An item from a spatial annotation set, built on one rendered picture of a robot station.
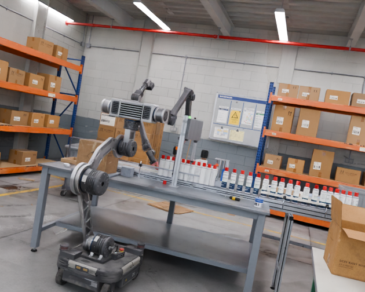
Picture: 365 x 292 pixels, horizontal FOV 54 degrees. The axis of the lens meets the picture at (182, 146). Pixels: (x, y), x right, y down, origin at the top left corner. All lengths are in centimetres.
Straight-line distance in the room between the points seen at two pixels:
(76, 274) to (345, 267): 189
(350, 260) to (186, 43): 699
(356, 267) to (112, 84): 767
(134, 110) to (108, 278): 131
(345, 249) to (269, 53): 634
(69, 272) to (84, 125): 659
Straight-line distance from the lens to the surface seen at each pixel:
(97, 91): 920
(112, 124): 715
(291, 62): 792
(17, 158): 729
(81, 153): 340
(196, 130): 337
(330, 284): 195
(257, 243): 311
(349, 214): 236
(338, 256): 208
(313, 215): 348
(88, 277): 294
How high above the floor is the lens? 139
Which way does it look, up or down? 3 degrees down
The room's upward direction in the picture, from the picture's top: 10 degrees clockwise
